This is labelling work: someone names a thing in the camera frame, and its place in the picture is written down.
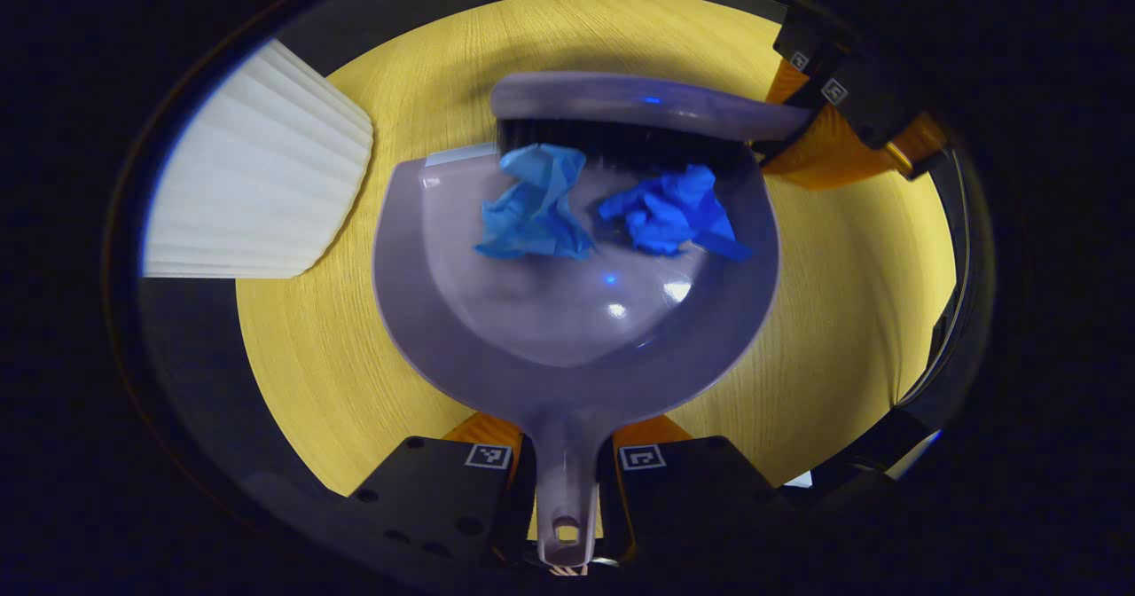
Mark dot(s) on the light blue paper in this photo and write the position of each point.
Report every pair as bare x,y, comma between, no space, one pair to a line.
532,210

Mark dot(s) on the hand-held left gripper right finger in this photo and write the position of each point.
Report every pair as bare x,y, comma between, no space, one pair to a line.
692,498

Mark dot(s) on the pale purple plastic dustpan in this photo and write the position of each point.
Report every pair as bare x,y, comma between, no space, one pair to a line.
567,330

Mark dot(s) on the pale purple small broom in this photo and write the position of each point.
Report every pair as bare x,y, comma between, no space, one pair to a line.
638,104

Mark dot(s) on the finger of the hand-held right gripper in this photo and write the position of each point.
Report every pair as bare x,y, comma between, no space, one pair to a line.
864,104
802,42

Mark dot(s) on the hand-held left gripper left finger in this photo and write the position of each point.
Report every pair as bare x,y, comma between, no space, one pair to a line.
443,498

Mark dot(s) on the white ribbed garbage bin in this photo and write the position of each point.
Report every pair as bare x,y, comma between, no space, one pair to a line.
257,188

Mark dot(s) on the bright blue paper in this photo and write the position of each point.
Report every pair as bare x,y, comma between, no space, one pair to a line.
674,215

